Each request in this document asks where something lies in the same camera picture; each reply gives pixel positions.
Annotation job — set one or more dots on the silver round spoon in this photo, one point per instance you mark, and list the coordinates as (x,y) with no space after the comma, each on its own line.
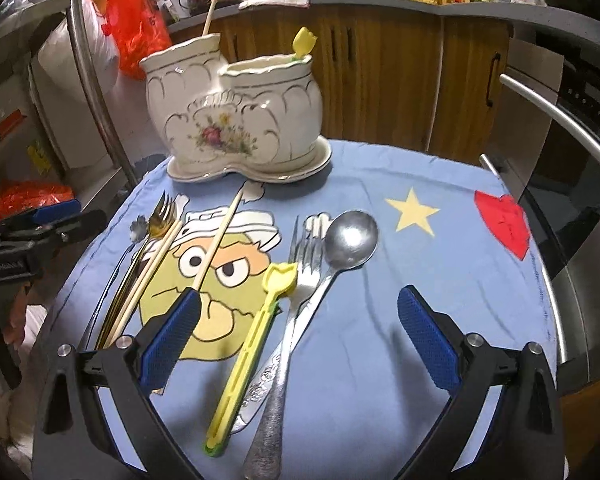
(350,240)

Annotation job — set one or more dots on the gold fork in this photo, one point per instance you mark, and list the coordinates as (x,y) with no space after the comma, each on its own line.
(159,223)

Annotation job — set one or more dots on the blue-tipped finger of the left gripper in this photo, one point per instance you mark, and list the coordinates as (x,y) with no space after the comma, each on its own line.
(33,218)

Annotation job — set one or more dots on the blue cartoon cloth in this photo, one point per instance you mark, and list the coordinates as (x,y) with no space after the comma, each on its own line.
(359,399)

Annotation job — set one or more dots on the small silver spoon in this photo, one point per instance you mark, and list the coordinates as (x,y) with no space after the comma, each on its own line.
(138,231)

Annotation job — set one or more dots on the wooden kitchen cabinets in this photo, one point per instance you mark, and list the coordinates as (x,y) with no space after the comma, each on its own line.
(406,78)

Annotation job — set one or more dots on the white floral ceramic utensil holder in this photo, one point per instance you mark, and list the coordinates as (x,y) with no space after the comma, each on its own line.
(260,118)

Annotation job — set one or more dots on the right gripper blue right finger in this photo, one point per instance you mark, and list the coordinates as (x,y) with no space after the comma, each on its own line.
(432,345)

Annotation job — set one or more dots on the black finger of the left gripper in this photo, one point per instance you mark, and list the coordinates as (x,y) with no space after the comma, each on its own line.
(48,239)

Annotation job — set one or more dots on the yellow clip in holder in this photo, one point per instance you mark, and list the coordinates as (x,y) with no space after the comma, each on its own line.
(303,44)

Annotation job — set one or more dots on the red bag lower left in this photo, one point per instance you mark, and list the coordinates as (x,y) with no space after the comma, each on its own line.
(19,196)

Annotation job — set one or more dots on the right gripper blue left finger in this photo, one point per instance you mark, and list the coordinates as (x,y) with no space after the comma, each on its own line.
(163,339)

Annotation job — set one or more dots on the long wooden chopstick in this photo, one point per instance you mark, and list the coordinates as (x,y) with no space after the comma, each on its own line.
(217,239)

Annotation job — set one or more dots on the pale chopstick pair left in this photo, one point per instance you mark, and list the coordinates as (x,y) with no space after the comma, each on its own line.
(139,287)

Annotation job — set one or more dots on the red plastic bag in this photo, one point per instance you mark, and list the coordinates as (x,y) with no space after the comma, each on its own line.
(138,30)

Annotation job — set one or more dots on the oven with steel handle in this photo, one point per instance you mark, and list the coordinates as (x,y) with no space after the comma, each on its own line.
(545,145)

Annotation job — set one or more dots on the wooden stick in holder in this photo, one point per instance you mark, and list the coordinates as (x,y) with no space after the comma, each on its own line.
(209,16)

